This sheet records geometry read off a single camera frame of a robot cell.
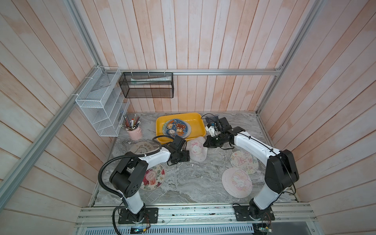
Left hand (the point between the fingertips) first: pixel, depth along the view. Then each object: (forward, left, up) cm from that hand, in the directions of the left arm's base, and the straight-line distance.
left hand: (185, 160), depth 92 cm
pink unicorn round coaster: (+3, -9, +3) cm, 10 cm away
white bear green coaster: (+10, +31, -2) cm, 33 cm away
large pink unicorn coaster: (-14, -30, -1) cm, 33 cm away
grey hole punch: (+36, -22, -1) cm, 42 cm away
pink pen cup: (+17, +34, +9) cm, 39 cm away
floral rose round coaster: (-11, +18, -2) cm, 21 cm away
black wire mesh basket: (+48, +28, +23) cm, 60 cm away
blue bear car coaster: (+28, +6, -1) cm, 28 cm away
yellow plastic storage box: (+35, -9, -2) cm, 37 cm away
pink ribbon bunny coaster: (+1, -39, -1) cm, 39 cm away
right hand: (+6, -11, +10) cm, 16 cm away
